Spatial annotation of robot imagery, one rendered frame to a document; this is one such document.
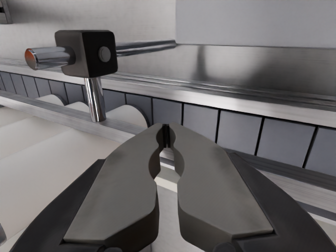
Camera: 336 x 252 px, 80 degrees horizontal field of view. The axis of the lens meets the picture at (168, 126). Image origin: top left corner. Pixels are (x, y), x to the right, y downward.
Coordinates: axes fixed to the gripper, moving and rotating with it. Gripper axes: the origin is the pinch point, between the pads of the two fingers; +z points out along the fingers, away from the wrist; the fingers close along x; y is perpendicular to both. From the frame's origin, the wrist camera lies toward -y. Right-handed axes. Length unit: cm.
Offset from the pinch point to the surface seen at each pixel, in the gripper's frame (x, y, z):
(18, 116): -18.9, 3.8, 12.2
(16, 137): -15.2, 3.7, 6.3
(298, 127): 10.5, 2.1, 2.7
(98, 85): -4.9, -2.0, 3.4
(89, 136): -6.9, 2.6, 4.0
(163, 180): -0.7, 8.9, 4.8
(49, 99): -17.1, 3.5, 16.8
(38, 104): -12.7, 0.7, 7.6
